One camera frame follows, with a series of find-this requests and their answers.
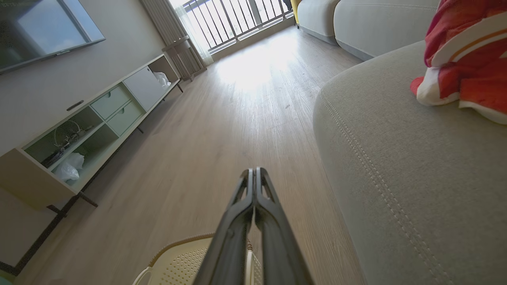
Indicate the grey balcony railing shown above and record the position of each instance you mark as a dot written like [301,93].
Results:
[233,18]

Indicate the orange garment white striped band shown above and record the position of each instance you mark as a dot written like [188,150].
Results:
[459,27]

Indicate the orange shirt wide white trim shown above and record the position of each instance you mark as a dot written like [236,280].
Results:
[475,85]

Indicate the cream perforated laundry basket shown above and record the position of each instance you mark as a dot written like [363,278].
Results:
[182,265]

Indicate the pale green tv cabinet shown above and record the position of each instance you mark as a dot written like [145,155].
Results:
[119,107]

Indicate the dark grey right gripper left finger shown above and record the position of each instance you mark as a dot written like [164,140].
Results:
[231,237]

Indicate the small grey side table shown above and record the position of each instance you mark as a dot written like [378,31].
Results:
[184,55]

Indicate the grey sofa seat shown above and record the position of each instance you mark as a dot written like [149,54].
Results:
[380,27]
[317,16]

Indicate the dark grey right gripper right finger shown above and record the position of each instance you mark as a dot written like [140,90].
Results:
[277,245]

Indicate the sheer white curtain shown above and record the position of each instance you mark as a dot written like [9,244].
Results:
[174,23]

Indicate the flat screen television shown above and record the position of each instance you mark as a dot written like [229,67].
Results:
[35,27]

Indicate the grey modular sofa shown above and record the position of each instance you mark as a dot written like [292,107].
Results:
[416,178]

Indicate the small black remote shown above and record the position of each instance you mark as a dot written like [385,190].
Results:
[75,105]

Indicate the yellow sofa backrest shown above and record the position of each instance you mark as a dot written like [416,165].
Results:
[295,10]

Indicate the white plastic bag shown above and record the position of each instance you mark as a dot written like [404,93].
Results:
[69,168]
[162,79]

